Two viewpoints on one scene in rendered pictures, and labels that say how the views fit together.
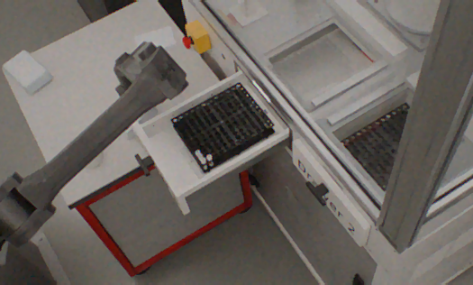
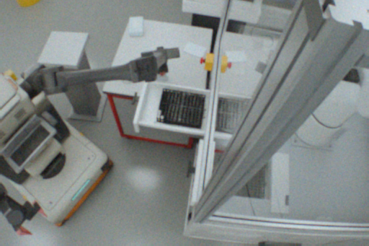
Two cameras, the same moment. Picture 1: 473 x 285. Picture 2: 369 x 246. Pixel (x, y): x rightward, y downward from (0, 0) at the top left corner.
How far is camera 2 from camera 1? 35 cm
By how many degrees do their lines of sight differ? 12
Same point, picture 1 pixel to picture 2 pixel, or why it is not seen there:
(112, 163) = (132, 87)
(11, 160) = not seen: hidden behind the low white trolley
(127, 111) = (112, 73)
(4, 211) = (47, 78)
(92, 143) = (91, 76)
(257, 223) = (187, 157)
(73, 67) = (154, 36)
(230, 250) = (167, 159)
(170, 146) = (156, 99)
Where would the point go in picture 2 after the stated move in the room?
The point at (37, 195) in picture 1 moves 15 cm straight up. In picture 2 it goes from (60, 81) to (47, 54)
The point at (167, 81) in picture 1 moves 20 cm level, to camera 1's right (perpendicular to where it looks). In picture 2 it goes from (136, 73) to (189, 101)
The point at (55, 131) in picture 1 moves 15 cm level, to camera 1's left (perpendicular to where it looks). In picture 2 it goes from (125, 57) to (106, 48)
